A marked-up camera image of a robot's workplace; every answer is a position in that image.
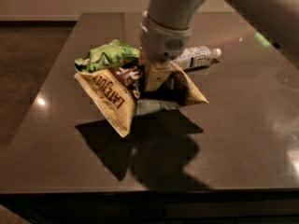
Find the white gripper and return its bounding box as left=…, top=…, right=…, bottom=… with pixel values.
left=138, top=11, right=192, bottom=91

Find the brown Late July chip bag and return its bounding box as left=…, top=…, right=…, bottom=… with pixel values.
left=74, top=62, right=208, bottom=137

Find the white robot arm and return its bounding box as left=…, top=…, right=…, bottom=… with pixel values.
left=140, top=0, right=299, bottom=91

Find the green rice chip bag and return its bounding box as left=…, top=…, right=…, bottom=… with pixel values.
left=74, top=39, right=139, bottom=73

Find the clear plastic water bottle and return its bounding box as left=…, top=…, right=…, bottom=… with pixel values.
left=174, top=46, right=221, bottom=70

